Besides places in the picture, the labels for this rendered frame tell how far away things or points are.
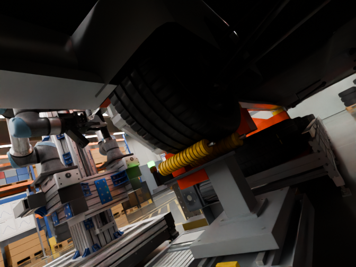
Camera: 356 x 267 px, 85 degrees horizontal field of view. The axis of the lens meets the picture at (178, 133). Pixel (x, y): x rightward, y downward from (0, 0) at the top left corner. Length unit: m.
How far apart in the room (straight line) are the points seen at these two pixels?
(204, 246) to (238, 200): 0.20
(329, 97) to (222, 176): 13.10
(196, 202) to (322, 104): 12.82
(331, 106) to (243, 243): 13.22
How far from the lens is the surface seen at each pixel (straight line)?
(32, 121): 0.89
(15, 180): 10.93
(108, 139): 0.99
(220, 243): 0.70
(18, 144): 1.48
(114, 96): 0.70
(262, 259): 0.63
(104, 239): 1.77
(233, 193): 0.78
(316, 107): 13.73
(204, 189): 1.19
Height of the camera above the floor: 0.45
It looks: 12 degrees up
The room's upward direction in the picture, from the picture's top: 25 degrees counter-clockwise
